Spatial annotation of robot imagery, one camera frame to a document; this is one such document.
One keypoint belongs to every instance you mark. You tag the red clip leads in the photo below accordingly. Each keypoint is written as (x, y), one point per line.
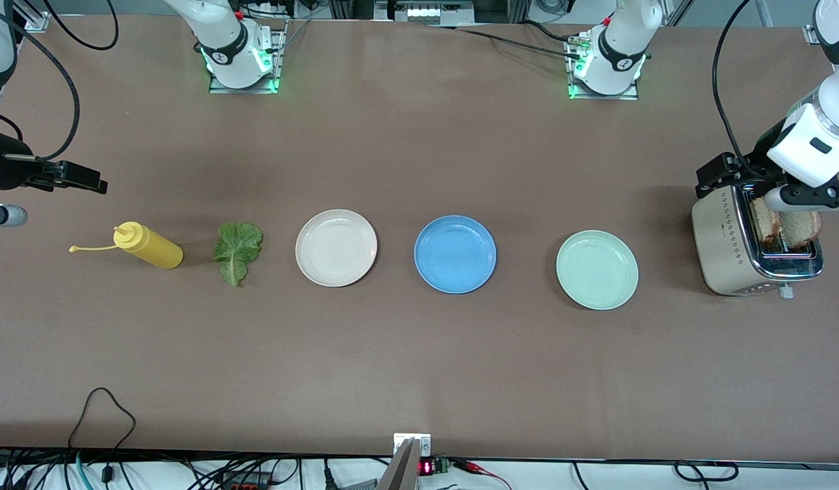
(477, 467)

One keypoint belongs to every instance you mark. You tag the green lettuce leaf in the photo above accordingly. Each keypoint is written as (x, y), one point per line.
(237, 248)

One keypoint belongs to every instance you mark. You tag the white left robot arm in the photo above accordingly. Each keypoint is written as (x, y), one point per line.
(620, 47)

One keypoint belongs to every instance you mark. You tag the lit electronics unit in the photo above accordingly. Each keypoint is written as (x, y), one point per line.
(424, 11)

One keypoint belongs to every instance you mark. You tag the pale green plate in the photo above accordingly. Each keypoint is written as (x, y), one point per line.
(597, 270)

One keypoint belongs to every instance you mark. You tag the white plate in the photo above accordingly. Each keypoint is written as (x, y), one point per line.
(336, 248)

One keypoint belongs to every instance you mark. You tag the beige chrome toaster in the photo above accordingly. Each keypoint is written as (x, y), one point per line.
(722, 252)

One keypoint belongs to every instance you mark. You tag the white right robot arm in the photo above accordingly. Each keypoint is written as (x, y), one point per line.
(228, 41)

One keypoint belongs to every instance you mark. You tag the blue plate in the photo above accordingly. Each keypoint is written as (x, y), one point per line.
(455, 254)

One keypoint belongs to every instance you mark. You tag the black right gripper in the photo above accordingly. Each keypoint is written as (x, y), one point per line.
(9, 170)

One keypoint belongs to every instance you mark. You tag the yellow squeeze bottle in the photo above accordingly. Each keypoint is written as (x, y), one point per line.
(154, 248)

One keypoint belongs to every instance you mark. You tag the toasted bread slice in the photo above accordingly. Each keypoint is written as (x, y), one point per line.
(801, 228)
(766, 221)

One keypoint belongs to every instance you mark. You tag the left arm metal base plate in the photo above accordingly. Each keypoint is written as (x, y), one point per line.
(630, 95)

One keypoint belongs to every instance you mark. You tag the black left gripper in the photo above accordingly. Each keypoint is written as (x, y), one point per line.
(751, 170)

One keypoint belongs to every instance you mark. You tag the aluminium camera mount post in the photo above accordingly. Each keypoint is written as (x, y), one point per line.
(402, 463)

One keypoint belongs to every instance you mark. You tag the aluminium frame post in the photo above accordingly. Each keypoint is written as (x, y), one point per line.
(35, 19)
(812, 34)

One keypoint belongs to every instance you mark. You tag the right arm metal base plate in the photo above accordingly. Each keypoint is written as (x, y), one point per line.
(218, 85)

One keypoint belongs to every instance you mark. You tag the red digit display module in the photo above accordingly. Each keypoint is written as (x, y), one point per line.
(434, 467)

